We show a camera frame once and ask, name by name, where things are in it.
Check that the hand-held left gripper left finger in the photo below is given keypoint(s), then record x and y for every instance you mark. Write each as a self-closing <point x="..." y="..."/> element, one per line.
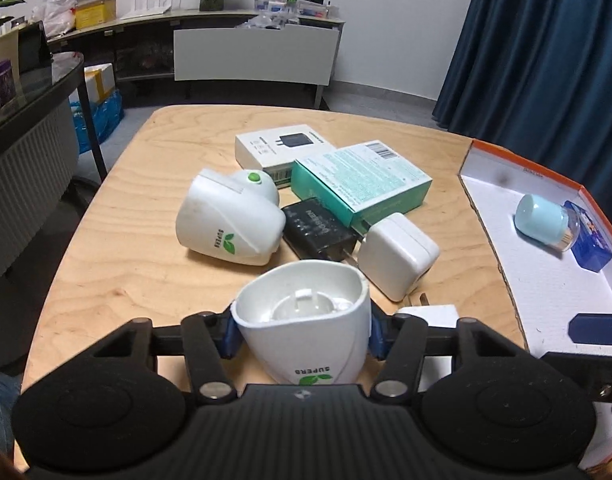
<point x="229" y="336"/>

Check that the light blue plug device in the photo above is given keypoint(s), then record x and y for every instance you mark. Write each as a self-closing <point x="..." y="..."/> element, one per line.
<point x="538" y="220"/>

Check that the orange-rimmed white box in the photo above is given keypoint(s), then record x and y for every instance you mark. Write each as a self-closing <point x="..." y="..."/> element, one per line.
<point x="546" y="280"/>

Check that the blue plastic bag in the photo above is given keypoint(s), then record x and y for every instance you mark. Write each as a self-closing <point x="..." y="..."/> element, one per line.
<point x="103" y="117"/>

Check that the teal cardboard box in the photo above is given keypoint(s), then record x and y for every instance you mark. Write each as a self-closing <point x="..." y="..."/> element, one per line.
<point x="356" y="180"/>

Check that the white router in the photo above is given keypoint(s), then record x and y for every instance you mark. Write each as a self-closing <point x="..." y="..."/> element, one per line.
<point x="153" y="7"/>

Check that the black charger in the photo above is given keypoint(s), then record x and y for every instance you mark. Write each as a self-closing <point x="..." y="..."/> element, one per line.
<point x="313" y="230"/>

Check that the white square charger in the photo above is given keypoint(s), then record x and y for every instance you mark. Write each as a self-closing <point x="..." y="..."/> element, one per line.
<point x="396" y="255"/>

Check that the white charger box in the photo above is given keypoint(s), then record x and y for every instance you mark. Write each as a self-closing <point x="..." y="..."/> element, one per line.
<point x="271" y="147"/>

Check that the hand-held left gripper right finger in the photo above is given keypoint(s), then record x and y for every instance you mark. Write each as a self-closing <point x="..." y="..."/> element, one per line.
<point x="377" y="336"/>

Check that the white Supers cup device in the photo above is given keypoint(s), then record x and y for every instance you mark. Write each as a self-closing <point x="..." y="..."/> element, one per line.
<point x="301" y="345"/>

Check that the long TV cabinet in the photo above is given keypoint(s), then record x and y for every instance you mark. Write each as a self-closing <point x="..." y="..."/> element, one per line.
<point x="136" y="40"/>

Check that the small white plug adapter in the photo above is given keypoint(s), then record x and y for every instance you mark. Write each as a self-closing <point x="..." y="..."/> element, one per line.
<point x="433" y="316"/>

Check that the dark blue curtain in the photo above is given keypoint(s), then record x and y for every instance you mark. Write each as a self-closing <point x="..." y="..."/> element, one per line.
<point x="536" y="60"/>

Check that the black upright box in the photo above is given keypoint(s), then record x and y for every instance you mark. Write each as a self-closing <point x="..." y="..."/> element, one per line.
<point x="33" y="47"/>

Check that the clutter of clear bags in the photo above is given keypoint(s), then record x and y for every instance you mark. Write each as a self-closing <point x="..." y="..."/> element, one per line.
<point x="268" y="22"/>

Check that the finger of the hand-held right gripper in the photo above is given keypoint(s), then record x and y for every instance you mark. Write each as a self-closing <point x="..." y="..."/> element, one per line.
<point x="598" y="329"/>
<point x="581" y="370"/>

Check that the yellow and white carton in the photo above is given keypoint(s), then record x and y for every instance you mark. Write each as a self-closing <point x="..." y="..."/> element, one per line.
<point x="98" y="80"/>

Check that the crumpled blue plastic sheet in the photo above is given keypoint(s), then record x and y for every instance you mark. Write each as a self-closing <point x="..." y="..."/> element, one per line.
<point x="1" y="410"/>

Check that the white Supers plug device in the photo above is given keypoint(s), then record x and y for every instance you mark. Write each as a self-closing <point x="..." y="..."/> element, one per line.
<point x="226" y="215"/>

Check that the pile of small packets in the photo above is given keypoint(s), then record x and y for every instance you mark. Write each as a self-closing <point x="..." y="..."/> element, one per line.
<point x="306" y="10"/>

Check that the yellow box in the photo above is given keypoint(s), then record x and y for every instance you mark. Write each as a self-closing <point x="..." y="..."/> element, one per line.
<point x="96" y="14"/>

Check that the small blue box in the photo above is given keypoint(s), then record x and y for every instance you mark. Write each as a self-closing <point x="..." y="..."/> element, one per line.
<point x="593" y="242"/>

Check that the black glass side table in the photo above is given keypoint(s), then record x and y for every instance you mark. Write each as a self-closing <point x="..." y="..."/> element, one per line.
<point x="31" y="125"/>

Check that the white plastic bag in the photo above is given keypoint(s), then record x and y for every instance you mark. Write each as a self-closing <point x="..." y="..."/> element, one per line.
<point x="56" y="15"/>

